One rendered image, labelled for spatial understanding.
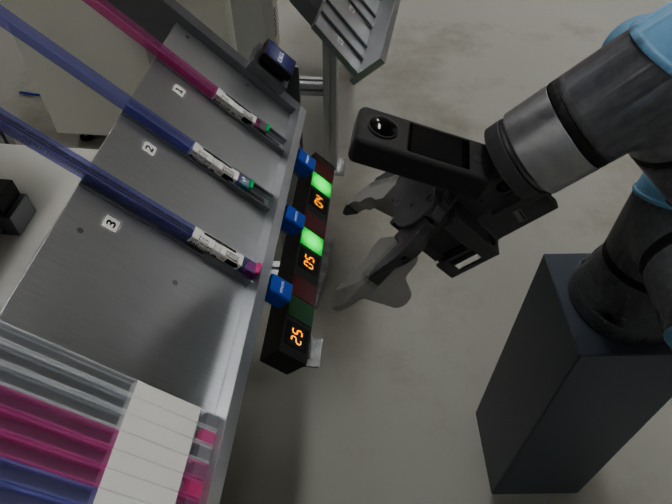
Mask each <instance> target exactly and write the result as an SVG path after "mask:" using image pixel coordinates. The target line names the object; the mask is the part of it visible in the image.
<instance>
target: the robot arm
mask: <svg viewBox="0 0 672 504"><path fill-rule="evenodd" d="M484 139H485V144H486V145H485V144H482V143H479V142H476V141H473V140H470V139H467V138H463V137H460V136H457V135H454V134H451V133H448V132H444V131H441V130H438V129H435V128H432V127H429V126H425V125H422V124H419V123H416V122H413V121H410V120H406V119H403V118H400V117H397V116H394V115H391V114H387V113H384V112H381V111H378V110H375V109H372V108H369V107H363V108H361V109H360V110H359V112H358V115H357V118H356V120H355V123H354V126H353V131H352V136H351V141H350V146H349V151H348V157H349V159H350V160H351V161H352V162H355V163H359V164H362V165H365V166H369V167H372V168H375V169H378V170H382V171H385V173H383V174H382V175H380V176H378V177H377V178H375V181H373V182H371V183H370V184H368V185H367V186H365V187H364V188H363V189H362V190H360V191H359V192H358V193H357V194H356V195H355V196H353V197H352V198H351V199H350V200H349V201H348V202H347V203H346V205H345V207H344V209H343V214H344V215H346V216H347V215H353V214H358V213H359V212H360V211H362V210H365V209H368V210H371V209H373V208H375V209H377V210H379V211H381V212H383V213H385V214H387V215H389V216H391V217H393V219H392V220H391V221H390V224H391V225H392V226H393V227H395V228H396V229H397V230H399V232H398V233H397V234H395V237H393V236H391V237H383V238H380V239H379V240H378V241H377V242H376V243H375V245H374V246H373V247H372V248H371V250H370V252H369V254H368V256H367V257H366V258H365V260H364V261H363V262H362V263H361V264H360V265H359V266H357V267H356V268H354V269H353V270H352V272H351V273H350V275H349V276H348V277H347V279H346V280H345V281H343V282H342V283H341V284H339V285H337V286H336V289H335V293H334V297H333V301H332V305H331V308H332V309H333V310H335V311H339V310H342V309H345V308H347V307H349V306H351V305H353V304H355V303H356V302H358V301H359V300H361V299H368V300H371V301H374V302H377V303H380V304H384V305H387V306H390V307H393V308H399V307H402V306H404V305H405V304H407V302H408V301H409V300H410V298H411V295H412V294H411V290H410V288H409V286H408V283H407V281H406V277H407V275H408V273H409V272H410V271H411V270H412V269H413V267H414V266H415V265H416V263H417V261H418V255H419V254H420V253H421V252H422V251H423V252H424V253H425V254H427V255H428V256H429V257H431V258H432V259H433V260H435V261H439V263H437V264H436V266H437V267H438V268H439V269H440V270H442V271H443V272H444V273H446V274H447V275H448V276H450V277H451V278H454V277H456V276H458V275H460V274H461V273H463V272H465V271H467V270H469V269H471V268H473V267H475V266H477V265H479V264H481V263H483V262H485V261H487V260H489V259H491V258H493V257H495V256H497V255H499V246H498V240H499V239H500V238H502V237H504V236H506V235H508V234H510V233H512V232H513V231H515V230H517V229H519V228H521V227H523V226H525V225H527V224H529V223H530V222H532V221H534V220H536V219H538V218H540V217H542V216H544V215H546V214H548V213H549V212H551V211H553V210H555V209H557V208H558V204H557V201H556V200H555V198H554V197H552V195H551V193H552V194H554V193H556V192H558V191H560V190H562V189H564V188H565V187H567V186H569V185H571V184H573V183H575V182H577V181H578V180H580V179H582V178H584V177H586V176H588V175H589V174H591V173H593V172H595V171H597V170H599V169H600V168H602V167H604V166H606V165H607V164H609V163H611V162H613V161H615V160H617V159H618V158H620V157H622V156H624V155H626V154H629V155H630V157H631V158H632V159H633V160H634V161H635V163H636V164H637V165H638V166H639V167H640V169H641V170H642V171H643V173H642V174H641V176H640V178H639V179H638V181H636V182H635V183H634V184H633V186H632V192H631V193H630V195H629V197H628V199H627V201H626V203H625V205H624V206H623V208H622V210H621V212H620V214H619V216H618V217H617V219H616V221H615V223H614V225H613V227H612V229H611V230H610V232H609V234H608V236H607V238H606V240H605V242H604V243H603V244H602V245H600V246H599V247H598V248H596V249H595V250H594V251H593V252H592V253H591V254H589V255H588V256H586V257H585V258H583V259H582V260H581V261H580V262H579V263H578V265H577V266H576V268H575V270H574V272H573V273H572V275H571V277H570V280H569V285H568V292H569V297H570V300H571V303H572V305H573V307H574V308H575V310H576V311H577V313H578V314H579V315H580V317H581V318H582V319H583V320H584V321H585V322H586V323H587V324H589V325H590V326H591V327H592V328H594V329H595V330H596V331H598V332H600V333H601V334H603V335H605V336H607V337H609V338H611V339H614V340H617V341H620V342H623V343H627V344H633V345H653V344H657V343H661V342H663V341H665V342H666V343H667V344H668V345H669V346H670V348H671V350H672V1H669V2H668V3H666V4H665V5H663V6H661V7H660V8H658V9H657V10H655V11H654V12H652V13H645V14H640V15H637V16H634V17H632V18H630V19H627V20H626V21H624V22H622V23H621V24H620V25H618V26H617V27H616V28H615V29H614V30H613V31H612V32H611V33H610V34H609V35H608V37H607V38H606V39H605V41H604V43H603V45H602V47H601V48H600V49H598V50H597V51H596V52H594V53H593V54H591V55H590V56H588V57H587V58H585V59H584V60H582V61H581V62H579V63H578V64H577V65H575V66H574V67H572V68H571V69H569V70H568V71H566V72H565V73H563V74H562V75H560V76H559V77H558V78H556V79H555V80H553V81H552V82H550V83H549V84H548V85H546V86H545V87H543V88H542V89H540V90H539V91H537V92H536V93H535V94H533V95H532V96H530V97H529V98H527V99H526V100H524V101H523V102H521V103H520V104H518V105H517V106H516V107H514V108H513V109H511V110H510V111H508V112H507V113H505V114H504V117H503V119H500V120H498V121H497V122H495V123H494V124H492V125H491V126H489V127H488V128H486V129H485V132H484ZM490 242H491V243H490ZM476 254H478V255H479V256H480V257H481V258H479V259H478V260H476V261H474V262H472V263H470V264H468V265H466V266H464V267H462V268H460V269H458V268H457V267H456V266H455V265H457V264H459V263H461V262H462V261H464V260H466V259H468V258H470V257H472V256H474V255H476Z"/></svg>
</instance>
